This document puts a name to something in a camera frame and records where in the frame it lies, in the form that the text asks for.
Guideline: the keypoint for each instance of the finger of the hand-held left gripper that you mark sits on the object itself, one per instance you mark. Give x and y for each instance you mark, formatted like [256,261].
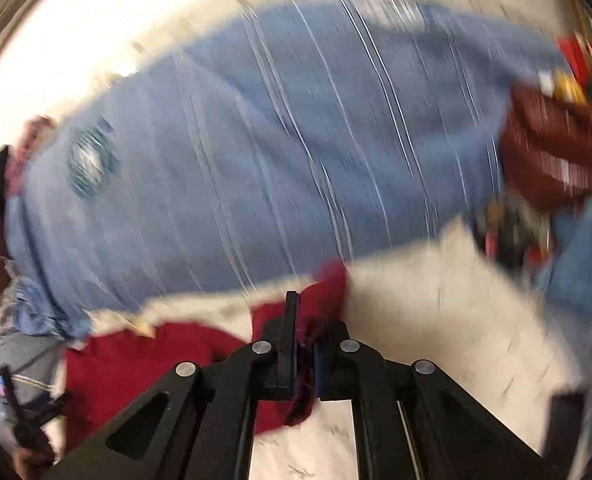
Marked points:
[6,387]
[46,407]

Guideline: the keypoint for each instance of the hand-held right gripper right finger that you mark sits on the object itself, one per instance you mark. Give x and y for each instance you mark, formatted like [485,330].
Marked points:
[320,370]

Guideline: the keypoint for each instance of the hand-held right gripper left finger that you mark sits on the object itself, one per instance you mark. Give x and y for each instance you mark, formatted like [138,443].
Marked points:
[292,360]

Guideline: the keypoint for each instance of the red knit garment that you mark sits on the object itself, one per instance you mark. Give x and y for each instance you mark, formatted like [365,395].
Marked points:
[141,370]

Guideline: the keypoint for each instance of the person's left hand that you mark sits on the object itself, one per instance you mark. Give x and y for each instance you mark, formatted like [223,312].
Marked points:
[33,466]

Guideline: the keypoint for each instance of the grey garment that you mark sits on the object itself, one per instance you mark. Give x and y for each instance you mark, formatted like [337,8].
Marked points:
[23,360]

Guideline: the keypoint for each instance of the cream leaf-print pillow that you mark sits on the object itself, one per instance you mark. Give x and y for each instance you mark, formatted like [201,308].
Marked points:
[425,310]

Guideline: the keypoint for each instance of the blue plaid blanket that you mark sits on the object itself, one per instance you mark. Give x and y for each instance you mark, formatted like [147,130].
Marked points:
[276,160]

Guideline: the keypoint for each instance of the pink patterned cloth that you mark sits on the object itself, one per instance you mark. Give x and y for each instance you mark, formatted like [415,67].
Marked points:
[23,160]

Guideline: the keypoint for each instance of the colourful packet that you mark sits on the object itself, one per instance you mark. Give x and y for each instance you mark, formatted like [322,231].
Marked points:
[510,232]

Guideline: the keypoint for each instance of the blue denim cloth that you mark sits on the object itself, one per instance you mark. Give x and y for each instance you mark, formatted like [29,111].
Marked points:
[583,255]

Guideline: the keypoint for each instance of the dark red shiny bag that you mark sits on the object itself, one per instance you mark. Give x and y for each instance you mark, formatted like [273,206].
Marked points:
[550,145]

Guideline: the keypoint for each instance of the red box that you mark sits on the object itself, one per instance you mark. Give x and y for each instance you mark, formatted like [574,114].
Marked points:
[583,55]

